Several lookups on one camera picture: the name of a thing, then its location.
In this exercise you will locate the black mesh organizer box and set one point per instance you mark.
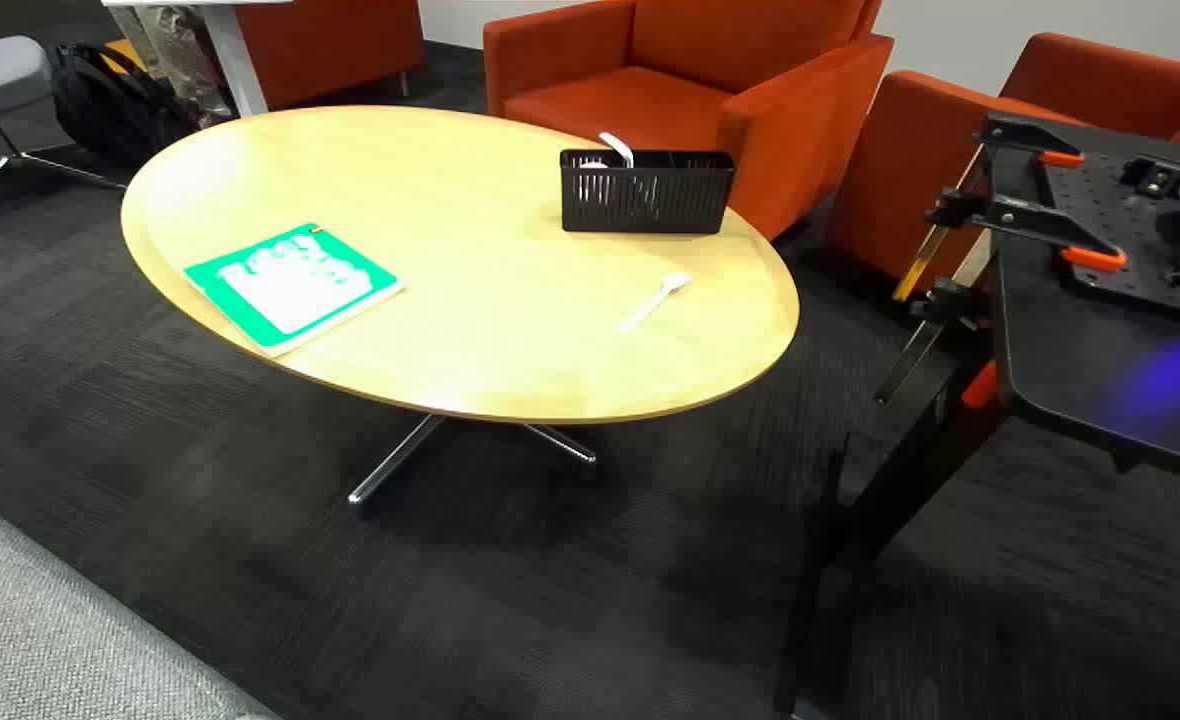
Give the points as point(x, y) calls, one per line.
point(648, 193)

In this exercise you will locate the oval wooden coffee table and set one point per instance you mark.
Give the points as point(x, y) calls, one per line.
point(503, 312)

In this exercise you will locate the white utensil in organizer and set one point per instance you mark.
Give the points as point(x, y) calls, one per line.
point(616, 144)

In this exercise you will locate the green and white paper sheet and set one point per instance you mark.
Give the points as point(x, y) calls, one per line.
point(291, 285)

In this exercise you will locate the orange armchair centre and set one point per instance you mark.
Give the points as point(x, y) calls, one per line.
point(782, 87)

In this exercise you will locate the orange armchair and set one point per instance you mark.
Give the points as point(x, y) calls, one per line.
point(782, 87)
point(931, 134)
point(305, 51)

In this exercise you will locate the black orange clamp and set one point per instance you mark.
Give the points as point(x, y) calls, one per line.
point(1068, 236)

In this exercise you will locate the orange armchair right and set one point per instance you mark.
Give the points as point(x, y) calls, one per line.
point(931, 134)

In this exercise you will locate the orange armchair left back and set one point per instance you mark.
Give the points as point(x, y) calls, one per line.
point(305, 51)

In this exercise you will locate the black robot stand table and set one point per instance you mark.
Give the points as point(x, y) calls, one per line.
point(1073, 349)

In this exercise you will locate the black backpack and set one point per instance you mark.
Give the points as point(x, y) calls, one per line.
point(114, 104)

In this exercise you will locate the grey chair with metal legs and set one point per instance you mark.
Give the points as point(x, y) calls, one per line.
point(25, 77)

